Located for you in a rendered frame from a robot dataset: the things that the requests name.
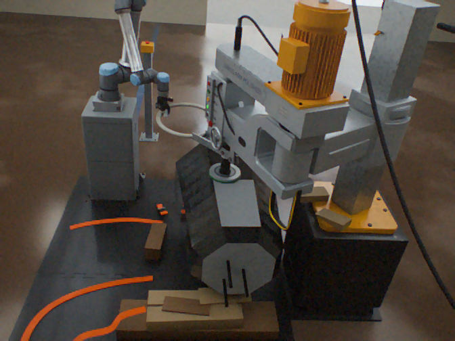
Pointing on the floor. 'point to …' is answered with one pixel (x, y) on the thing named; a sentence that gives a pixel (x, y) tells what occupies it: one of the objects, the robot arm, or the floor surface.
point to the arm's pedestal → (112, 151)
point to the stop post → (148, 95)
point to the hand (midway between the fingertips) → (164, 116)
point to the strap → (94, 290)
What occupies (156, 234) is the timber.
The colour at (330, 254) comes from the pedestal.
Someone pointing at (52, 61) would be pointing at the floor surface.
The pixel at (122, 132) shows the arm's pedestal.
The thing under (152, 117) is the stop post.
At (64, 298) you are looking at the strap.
